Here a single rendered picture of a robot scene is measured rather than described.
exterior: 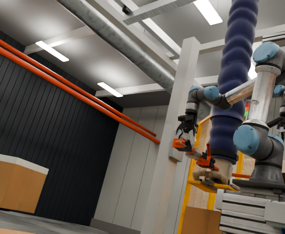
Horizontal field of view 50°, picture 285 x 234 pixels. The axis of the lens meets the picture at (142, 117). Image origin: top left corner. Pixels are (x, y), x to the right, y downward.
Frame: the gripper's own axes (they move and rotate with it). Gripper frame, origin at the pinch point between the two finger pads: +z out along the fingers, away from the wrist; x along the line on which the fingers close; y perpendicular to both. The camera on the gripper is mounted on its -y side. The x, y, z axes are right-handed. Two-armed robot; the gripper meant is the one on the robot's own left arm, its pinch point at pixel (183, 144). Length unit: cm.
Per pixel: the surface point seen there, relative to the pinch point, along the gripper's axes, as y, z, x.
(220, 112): 50, -40, 3
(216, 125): 52, -31, 5
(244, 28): 51, -112, -6
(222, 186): 44.0, 12.8, -9.3
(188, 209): 62, 30, 19
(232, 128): 54, -29, -7
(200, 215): 59, 32, 9
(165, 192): 139, 13, 84
